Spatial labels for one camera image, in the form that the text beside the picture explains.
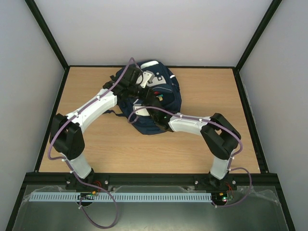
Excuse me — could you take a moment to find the navy blue student backpack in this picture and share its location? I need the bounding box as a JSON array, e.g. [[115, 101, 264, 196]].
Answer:
[[103, 60, 182, 135]]

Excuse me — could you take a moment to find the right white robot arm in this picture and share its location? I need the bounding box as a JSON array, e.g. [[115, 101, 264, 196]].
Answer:
[[141, 89, 243, 189]]

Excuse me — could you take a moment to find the grey slotted cable duct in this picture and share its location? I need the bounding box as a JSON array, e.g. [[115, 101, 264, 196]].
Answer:
[[29, 192, 212, 203]]

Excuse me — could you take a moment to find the yellow capped glue stick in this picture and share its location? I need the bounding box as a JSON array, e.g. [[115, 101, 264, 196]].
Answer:
[[157, 95, 163, 101]]

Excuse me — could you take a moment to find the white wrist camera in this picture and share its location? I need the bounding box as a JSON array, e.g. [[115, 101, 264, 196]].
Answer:
[[133, 104, 150, 116], [139, 71, 155, 88]]

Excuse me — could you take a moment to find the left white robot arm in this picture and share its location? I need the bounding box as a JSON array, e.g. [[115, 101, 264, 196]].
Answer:
[[48, 65, 153, 187]]

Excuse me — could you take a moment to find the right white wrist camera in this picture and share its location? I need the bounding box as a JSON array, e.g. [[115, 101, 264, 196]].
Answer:
[[133, 104, 150, 116]]

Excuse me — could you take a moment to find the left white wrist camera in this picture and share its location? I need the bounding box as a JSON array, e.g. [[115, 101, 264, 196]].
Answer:
[[139, 71, 155, 88]]

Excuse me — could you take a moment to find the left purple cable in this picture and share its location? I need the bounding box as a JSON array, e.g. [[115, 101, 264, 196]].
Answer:
[[48, 57, 118, 228]]

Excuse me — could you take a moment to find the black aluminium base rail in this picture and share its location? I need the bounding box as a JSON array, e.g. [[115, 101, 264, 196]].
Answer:
[[24, 172, 280, 193]]

